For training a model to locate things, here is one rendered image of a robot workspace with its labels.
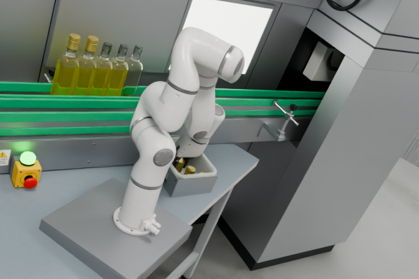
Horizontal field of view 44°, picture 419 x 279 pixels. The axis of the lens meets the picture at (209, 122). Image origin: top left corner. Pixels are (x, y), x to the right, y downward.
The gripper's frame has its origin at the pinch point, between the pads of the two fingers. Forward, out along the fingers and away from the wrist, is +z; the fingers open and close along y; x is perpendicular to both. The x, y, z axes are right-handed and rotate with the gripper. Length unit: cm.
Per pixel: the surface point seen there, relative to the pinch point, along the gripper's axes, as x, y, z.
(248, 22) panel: -46, -35, -32
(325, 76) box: -39, -93, -13
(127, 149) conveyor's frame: -6.4, 18.6, 0.4
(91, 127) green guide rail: -9.7, 33.1, -6.9
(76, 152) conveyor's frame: -5.6, 37.0, 0.6
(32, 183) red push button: 5, 53, 1
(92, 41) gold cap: -28, 35, -28
